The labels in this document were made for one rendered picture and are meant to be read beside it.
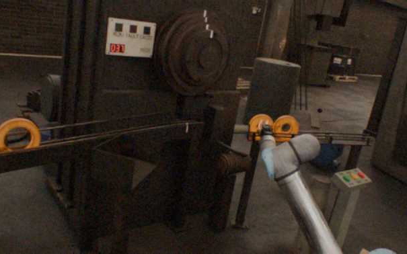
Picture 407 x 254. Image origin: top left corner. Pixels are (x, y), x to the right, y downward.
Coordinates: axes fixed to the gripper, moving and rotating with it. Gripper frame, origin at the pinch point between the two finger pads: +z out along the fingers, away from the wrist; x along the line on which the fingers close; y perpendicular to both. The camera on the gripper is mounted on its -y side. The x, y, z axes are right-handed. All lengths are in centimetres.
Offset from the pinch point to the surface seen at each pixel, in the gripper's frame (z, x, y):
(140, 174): -71, 67, 10
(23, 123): -64, 121, 24
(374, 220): 6, -112, -78
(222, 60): -7, 34, 42
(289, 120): 0.3, -16.4, 5.5
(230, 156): -18.4, 18.2, -14.4
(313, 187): -35.9, -31.0, -14.8
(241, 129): -3.6, 12.5, -3.7
